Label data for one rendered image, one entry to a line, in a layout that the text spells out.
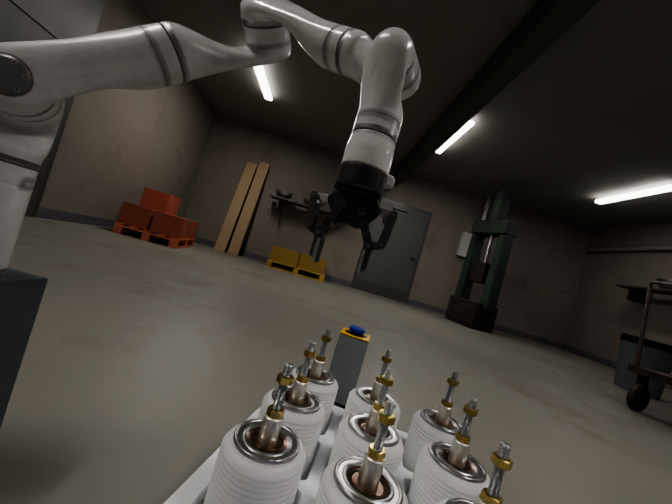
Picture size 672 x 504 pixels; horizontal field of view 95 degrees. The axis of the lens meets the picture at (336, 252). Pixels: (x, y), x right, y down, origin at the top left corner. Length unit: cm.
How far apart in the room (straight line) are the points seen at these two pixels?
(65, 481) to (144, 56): 70
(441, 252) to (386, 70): 716
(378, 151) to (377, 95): 8
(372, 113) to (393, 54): 8
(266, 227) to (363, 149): 677
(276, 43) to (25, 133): 45
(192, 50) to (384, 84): 35
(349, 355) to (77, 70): 70
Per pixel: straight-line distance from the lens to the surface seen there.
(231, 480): 40
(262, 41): 74
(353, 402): 60
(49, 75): 65
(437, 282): 758
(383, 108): 49
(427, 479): 51
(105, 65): 66
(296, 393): 50
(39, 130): 72
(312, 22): 65
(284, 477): 39
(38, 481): 77
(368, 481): 40
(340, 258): 708
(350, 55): 58
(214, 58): 70
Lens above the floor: 47
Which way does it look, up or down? 2 degrees up
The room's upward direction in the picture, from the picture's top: 16 degrees clockwise
